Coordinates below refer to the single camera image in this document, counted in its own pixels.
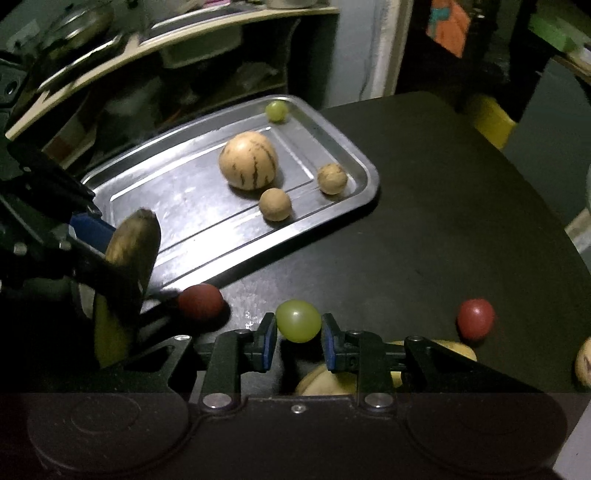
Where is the yellow jerrycan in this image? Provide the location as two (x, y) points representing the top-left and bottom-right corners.
(471, 96), (517, 151)

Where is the silver metal tray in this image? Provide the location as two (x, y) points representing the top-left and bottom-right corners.
(82, 96), (380, 294)

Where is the wooden counter shelf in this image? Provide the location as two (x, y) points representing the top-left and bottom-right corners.
(5, 5), (339, 141)

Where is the brown round fruit far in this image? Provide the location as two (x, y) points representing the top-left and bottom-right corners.
(317, 163), (348, 195)

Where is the spotted banana long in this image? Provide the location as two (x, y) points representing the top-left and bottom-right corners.
(294, 340), (478, 396)

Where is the brown round fruit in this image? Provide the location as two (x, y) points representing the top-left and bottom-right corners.
(259, 188), (291, 222)
(317, 163), (348, 195)

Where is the spotted banana short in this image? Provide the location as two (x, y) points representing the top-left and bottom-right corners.
(93, 208), (161, 368)

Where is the small green grape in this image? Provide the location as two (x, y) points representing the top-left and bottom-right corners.
(266, 100), (288, 123)

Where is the brown round fruit near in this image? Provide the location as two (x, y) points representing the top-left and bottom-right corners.
(259, 188), (291, 222)

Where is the striped tan melon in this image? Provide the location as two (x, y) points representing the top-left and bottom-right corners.
(218, 131), (279, 191)

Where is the metal cooking pot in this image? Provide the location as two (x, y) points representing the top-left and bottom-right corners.
(40, 1), (114, 52)

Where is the large green grape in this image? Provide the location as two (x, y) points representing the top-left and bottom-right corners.
(276, 300), (322, 343)

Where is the red tomato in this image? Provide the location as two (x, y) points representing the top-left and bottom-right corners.
(177, 283), (224, 318)
(457, 299), (496, 341)

